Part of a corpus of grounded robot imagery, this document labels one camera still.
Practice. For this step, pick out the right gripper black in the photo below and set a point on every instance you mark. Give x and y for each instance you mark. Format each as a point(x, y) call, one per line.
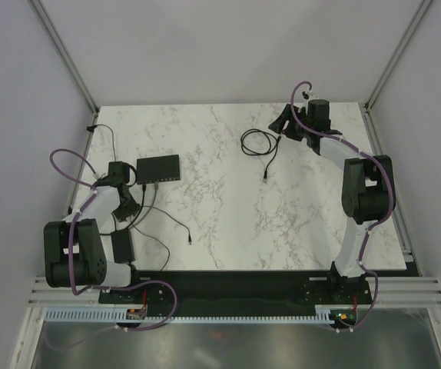
point(277, 125)

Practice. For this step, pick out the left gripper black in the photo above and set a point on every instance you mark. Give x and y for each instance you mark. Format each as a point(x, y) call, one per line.
point(133, 208)

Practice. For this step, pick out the black network switch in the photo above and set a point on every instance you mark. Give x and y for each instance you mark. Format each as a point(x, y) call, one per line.
point(158, 169)

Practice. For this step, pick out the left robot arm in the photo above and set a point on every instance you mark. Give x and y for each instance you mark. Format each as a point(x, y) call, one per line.
point(74, 253)

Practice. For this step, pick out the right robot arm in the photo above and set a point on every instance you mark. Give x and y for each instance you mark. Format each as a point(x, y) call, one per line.
point(367, 195)

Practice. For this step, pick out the black power adapter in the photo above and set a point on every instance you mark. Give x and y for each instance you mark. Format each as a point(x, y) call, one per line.
point(122, 246)

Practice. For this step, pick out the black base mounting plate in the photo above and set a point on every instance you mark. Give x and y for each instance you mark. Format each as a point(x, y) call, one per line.
point(231, 293)

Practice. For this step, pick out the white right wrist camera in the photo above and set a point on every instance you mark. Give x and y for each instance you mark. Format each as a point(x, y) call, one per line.
point(308, 95)

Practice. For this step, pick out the white slotted cable duct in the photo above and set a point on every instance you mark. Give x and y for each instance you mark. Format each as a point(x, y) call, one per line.
point(129, 316)

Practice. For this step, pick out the right aluminium frame post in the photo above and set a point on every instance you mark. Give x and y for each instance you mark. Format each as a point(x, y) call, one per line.
point(406, 38)

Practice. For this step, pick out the aluminium frame post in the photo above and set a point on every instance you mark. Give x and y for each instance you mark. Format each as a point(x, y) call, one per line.
point(406, 38)
point(63, 53)

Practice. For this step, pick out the left aluminium frame post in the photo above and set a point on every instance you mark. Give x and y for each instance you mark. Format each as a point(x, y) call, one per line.
point(63, 53)

